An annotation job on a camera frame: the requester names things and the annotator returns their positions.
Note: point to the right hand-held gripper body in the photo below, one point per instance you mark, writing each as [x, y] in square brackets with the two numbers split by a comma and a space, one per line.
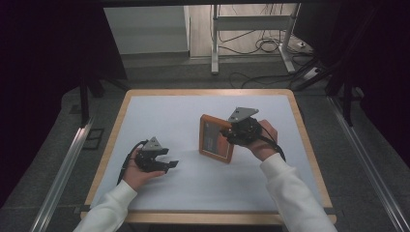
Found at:
[245, 129]

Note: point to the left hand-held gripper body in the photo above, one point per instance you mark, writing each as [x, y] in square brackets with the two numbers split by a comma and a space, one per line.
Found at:
[149, 158]

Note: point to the wooden picture frame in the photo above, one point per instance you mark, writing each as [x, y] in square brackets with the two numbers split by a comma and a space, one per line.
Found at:
[212, 138]

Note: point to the person's left hand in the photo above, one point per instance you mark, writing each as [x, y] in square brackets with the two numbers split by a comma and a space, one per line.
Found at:
[137, 175]

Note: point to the person's right hand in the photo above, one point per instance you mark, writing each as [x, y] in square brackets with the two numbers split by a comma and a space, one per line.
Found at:
[266, 145]

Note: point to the wooden-edged white table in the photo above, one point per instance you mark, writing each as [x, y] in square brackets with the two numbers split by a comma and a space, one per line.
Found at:
[193, 187]

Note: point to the black metal stand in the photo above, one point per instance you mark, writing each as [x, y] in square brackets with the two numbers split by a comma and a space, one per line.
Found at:
[347, 103]
[84, 103]

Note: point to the white power strip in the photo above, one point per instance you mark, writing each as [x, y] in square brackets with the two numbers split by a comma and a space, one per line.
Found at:
[312, 73]

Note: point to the white cabinet panel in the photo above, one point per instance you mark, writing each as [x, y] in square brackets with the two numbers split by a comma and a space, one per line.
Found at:
[145, 29]

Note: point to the dark curtain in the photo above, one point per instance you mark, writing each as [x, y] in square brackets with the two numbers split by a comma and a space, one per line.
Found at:
[42, 64]
[380, 64]

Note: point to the aluminium floor rail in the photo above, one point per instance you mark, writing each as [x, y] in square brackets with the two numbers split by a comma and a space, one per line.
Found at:
[61, 177]
[367, 161]

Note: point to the white metal desk frame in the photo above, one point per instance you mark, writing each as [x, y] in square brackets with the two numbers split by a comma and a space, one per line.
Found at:
[251, 22]

